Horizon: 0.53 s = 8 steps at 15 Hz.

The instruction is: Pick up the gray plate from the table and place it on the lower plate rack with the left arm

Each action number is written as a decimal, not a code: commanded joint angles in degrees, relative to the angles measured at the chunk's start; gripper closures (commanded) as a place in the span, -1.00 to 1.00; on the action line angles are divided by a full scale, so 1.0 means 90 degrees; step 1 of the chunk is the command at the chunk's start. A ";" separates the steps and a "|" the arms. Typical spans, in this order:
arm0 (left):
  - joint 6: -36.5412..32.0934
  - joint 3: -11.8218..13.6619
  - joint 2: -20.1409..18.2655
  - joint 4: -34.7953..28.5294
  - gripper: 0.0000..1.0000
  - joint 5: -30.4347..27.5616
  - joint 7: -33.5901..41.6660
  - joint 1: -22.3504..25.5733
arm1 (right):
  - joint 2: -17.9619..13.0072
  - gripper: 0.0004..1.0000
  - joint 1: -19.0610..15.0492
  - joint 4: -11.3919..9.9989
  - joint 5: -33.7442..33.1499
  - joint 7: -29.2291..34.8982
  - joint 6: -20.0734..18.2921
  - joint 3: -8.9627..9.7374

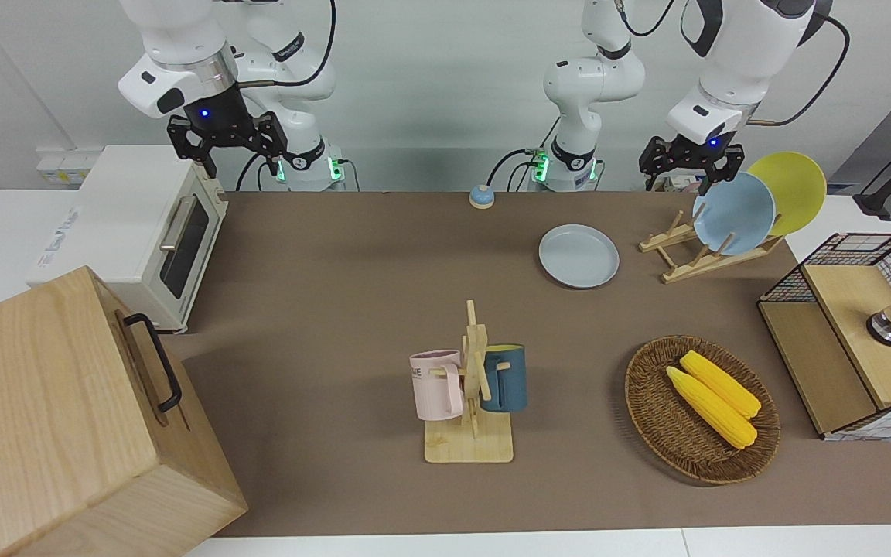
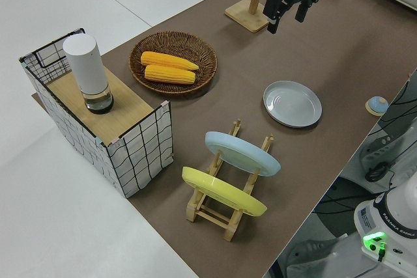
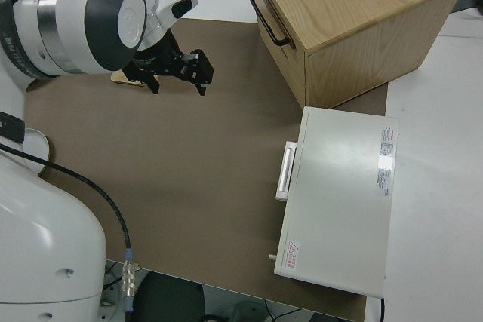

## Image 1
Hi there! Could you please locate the black left base cable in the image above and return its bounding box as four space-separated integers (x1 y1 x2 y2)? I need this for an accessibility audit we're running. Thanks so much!
488 147 551 192

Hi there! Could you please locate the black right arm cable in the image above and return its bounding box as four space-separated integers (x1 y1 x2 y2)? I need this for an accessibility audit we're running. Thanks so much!
241 0 338 87

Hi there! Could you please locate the yellow corn cob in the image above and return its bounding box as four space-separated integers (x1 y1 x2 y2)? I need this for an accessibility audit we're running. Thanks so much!
666 366 758 449
680 350 762 419

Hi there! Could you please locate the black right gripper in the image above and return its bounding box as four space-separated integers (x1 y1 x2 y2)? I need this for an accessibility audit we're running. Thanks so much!
167 81 289 180

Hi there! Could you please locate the black base cable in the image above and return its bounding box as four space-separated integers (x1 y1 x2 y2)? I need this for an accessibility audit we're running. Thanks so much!
488 147 551 192
235 151 262 192

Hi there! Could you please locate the wire grid wooden shelf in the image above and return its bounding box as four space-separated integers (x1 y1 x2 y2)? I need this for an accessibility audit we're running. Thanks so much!
757 232 891 442

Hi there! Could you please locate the dark blue mug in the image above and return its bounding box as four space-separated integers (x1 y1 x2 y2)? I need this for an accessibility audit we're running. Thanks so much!
480 344 528 413

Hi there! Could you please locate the wooden mug tree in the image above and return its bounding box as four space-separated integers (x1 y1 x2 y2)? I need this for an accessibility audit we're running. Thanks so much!
424 300 514 464

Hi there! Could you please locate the wooden plate rack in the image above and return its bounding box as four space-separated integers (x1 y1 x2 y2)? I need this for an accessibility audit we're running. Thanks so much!
639 210 787 285

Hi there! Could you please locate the brown table mat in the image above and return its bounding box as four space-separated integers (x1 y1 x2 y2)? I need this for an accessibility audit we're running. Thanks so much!
163 191 891 538

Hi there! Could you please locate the light blue plate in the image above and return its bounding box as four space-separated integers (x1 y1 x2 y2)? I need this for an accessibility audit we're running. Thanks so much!
692 172 777 257

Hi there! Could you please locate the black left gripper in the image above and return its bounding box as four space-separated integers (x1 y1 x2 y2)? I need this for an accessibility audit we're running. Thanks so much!
639 135 746 191

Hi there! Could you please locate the black right base cable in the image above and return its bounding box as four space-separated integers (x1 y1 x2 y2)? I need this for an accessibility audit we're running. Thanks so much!
235 151 262 192

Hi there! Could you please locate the yellow plate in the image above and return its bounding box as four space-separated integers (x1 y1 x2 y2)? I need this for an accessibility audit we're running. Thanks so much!
747 152 828 237

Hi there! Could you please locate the pink mug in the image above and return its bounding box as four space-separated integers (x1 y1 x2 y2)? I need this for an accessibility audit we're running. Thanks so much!
410 350 466 422

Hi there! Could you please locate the gray plate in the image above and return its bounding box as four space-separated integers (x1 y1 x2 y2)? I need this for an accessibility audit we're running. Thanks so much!
538 224 620 289

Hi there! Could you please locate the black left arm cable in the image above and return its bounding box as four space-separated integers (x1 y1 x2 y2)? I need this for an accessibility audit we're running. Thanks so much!
747 14 851 126

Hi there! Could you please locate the black box handle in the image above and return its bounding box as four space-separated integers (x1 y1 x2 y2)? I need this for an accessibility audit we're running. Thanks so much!
123 313 183 413

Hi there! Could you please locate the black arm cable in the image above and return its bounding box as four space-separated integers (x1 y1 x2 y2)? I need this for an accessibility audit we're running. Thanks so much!
241 0 338 87
747 14 851 126

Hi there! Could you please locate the white toaster oven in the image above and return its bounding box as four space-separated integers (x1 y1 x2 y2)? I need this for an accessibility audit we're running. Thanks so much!
26 145 228 335

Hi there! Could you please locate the large wooden box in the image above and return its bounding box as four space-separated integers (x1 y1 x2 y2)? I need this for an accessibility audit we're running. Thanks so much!
0 266 249 557

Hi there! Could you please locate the brown wicker basket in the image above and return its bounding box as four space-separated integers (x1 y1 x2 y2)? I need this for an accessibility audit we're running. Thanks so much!
625 335 781 486

